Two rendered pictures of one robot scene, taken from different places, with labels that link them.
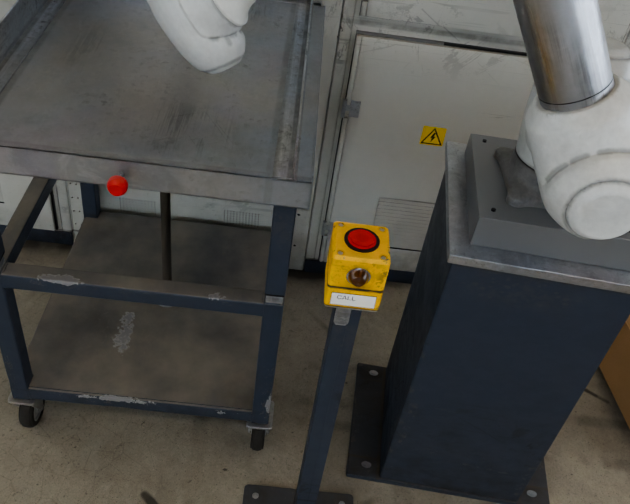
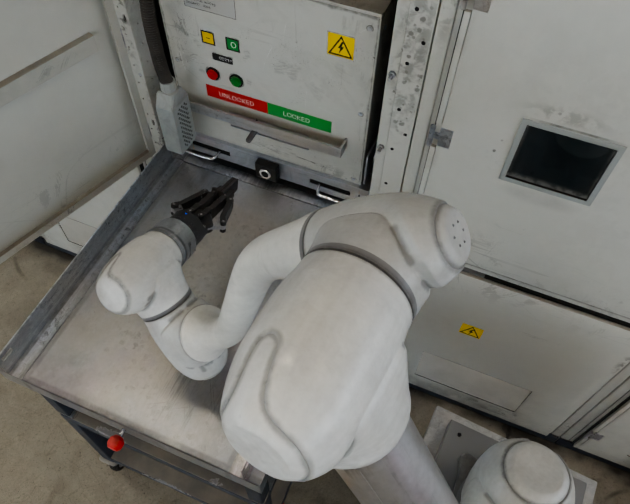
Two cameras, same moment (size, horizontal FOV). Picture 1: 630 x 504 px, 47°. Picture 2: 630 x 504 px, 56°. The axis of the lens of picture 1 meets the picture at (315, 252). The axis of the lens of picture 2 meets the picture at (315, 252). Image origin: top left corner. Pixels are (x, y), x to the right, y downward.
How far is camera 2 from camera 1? 0.90 m
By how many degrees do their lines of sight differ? 21
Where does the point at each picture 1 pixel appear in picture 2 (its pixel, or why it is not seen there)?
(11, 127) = (57, 367)
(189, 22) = (170, 353)
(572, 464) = not seen: outside the picture
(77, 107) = (113, 348)
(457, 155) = (438, 428)
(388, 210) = (431, 359)
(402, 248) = (443, 383)
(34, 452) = (117, 489)
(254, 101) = not seen: hidden behind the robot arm
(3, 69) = (76, 291)
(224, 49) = (199, 374)
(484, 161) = (444, 466)
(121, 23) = not seen: hidden behind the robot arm
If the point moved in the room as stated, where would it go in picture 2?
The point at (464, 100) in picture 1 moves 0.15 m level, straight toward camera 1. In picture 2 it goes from (501, 318) to (474, 360)
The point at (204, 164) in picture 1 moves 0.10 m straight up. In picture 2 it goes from (181, 443) to (172, 426)
